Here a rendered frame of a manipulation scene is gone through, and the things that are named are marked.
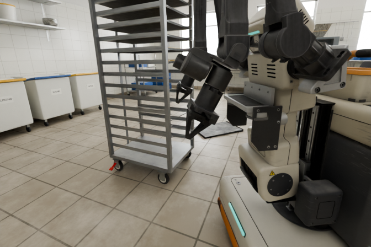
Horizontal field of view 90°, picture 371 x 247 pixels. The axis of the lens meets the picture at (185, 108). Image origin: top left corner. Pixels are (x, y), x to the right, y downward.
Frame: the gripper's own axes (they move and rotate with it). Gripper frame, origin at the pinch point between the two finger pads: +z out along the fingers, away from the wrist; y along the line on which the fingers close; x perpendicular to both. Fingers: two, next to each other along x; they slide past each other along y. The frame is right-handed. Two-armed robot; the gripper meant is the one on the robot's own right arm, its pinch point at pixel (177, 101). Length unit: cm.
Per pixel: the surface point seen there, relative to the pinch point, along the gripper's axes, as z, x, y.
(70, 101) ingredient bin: 117, -126, -238
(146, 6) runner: -41, -39, -47
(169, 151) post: 44, 17, -37
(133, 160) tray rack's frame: 72, -2, -55
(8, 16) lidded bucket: 29, -234, -225
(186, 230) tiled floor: 67, 38, 4
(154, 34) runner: -27, -27, -45
